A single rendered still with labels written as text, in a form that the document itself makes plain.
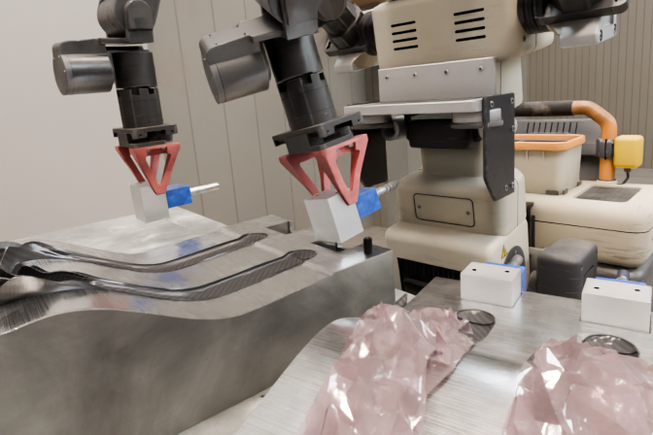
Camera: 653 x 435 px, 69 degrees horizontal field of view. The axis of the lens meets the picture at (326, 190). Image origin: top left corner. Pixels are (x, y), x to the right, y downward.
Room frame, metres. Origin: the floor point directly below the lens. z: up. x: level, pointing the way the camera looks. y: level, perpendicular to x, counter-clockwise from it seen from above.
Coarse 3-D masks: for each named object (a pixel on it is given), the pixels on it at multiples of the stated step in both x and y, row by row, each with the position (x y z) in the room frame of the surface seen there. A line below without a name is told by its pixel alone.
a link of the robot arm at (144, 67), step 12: (108, 48) 0.68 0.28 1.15; (120, 48) 0.70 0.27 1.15; (132, 48) 0.71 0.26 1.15; (120, 60) 0.68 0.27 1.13; (132, 60) 0.68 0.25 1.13; (144, 60) 0.69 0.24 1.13; (120, 72) 0.68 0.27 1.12; (132, 72) 0.68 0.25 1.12; (144, 72) 0.69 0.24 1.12; (120, 84) 0.68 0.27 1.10; (132, 84) 0.68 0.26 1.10; (144, 84) 0.69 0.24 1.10; (156, 84) 0.71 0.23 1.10
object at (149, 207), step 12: (132, 192) 0.70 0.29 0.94; (144, 192) 0.68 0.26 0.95; (168, 192) 0.70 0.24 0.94; (180, 192) 0.71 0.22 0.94; (192, 192) 0.74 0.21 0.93; (144, 204) 0.67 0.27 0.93; (156, 204) 0.69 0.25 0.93; (168, 204) 0.70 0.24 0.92; (180, 204) 0.71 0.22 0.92; (144, 216) 0.67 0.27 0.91; (156, 216) 0.68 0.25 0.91; (168, 216) 0.69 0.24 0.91
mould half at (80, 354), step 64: (128, 256) 0.56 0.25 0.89; (256, 256) 0.53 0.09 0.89; (320, 256) 0.50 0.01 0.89; (384, 256) 0.50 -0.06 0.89; (0, 320) 0.31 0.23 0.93; (64, 320) 0.31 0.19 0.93; (128, 320) 0.34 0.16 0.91; (192, 320) 0.37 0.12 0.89; (256, 320) 0.40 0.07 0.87; (320, 320) 0.44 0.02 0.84; (0, 384) 0.28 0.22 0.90; (64, 384) 0.31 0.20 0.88; (128, 384) 0.33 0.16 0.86; (192, 384) 0.36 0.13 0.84; (256, 384) 0.40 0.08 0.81
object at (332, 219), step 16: (320, 192) 0.57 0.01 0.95; (336, 192) 0.54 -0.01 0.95; (368, 192) 0.56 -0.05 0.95; (384, 192) 0.59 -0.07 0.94; (320, 208) 0.53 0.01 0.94; (336, 208) 0.52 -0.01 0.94; (352, 208) 0.54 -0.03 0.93; (368, 208) 0.55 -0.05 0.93; (320, 224) 0.54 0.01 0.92; (336, 224) 0.52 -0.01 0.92; (352, 224) 0.53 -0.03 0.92; (320, 240) 0.55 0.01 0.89; (336, 240) 0.52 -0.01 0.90
